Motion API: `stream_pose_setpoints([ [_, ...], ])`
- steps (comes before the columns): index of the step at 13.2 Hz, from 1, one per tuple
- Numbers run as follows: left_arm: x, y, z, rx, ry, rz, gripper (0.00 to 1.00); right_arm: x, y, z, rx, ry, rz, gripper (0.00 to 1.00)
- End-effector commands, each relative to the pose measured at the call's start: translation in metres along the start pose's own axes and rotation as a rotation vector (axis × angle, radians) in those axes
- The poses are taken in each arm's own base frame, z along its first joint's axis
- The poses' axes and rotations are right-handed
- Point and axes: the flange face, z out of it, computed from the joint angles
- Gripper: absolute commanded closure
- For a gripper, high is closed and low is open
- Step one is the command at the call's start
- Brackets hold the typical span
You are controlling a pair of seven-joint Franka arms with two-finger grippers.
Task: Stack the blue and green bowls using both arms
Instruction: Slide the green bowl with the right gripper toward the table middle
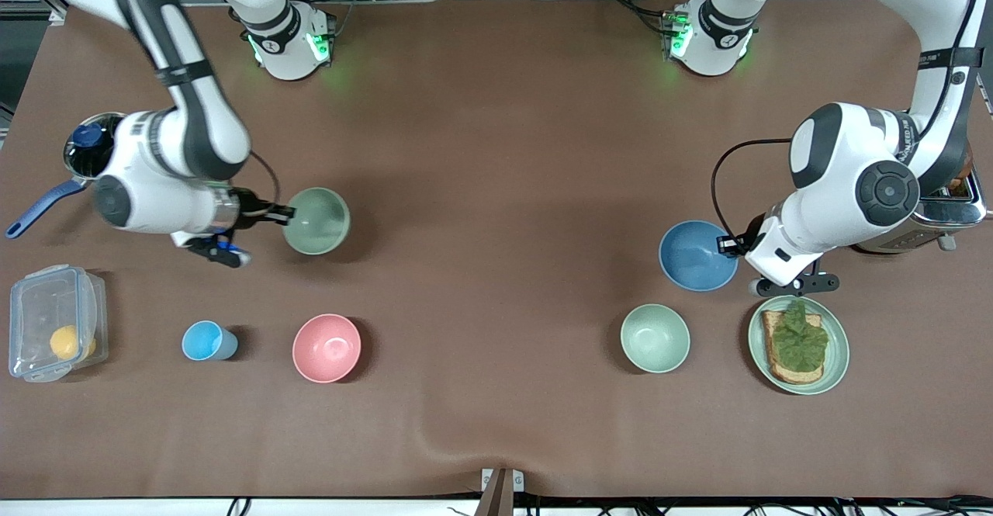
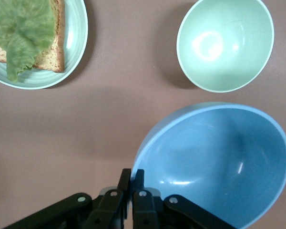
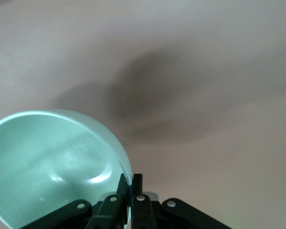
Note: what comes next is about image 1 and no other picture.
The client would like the clear plastic lidded container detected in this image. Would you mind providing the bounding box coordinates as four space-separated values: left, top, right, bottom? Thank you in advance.
9 265 109 383

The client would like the bread slice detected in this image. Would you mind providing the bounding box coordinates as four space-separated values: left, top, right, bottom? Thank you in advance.
761 310 825 386

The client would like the black saucepan with blue handle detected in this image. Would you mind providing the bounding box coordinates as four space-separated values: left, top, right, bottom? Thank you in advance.
6 112 129 240

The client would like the glass lid with blue knob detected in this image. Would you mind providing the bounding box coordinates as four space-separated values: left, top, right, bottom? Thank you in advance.
64 113 125 182

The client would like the green lettuce leaf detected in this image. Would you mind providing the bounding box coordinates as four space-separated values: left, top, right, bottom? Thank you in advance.
770 300 829 372

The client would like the metal table clamp bracket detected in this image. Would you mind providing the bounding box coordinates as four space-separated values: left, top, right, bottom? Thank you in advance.
475 468 524 516

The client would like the pink bowl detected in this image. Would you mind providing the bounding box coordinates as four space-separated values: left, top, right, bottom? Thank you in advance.
292 313 362 384

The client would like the blue bowl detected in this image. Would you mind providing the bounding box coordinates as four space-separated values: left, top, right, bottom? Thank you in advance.
659 220 739 293

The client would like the yellow lemon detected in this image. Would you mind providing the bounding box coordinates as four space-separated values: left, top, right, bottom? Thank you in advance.
50 324 97 362

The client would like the pale green plate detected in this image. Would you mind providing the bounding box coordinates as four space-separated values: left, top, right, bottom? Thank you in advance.
748 295 850 396

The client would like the brown toast slice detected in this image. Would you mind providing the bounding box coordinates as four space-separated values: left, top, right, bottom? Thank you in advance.
948 151 975 195

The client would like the silver beige toaster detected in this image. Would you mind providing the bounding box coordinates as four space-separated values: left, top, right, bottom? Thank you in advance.
849 167 990 255

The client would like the blue plastic cup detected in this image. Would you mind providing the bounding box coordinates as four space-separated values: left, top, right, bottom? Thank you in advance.
182 320 239 362

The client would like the pale green bowl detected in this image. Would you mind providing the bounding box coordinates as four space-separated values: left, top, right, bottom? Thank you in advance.
282 187 351 256
621 303 691 374

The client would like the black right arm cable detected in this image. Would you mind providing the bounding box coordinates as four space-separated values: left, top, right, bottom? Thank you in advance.
248 150 282 206

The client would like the brown table cover mat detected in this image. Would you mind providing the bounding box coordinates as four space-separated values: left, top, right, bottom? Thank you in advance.
0 0 993 499

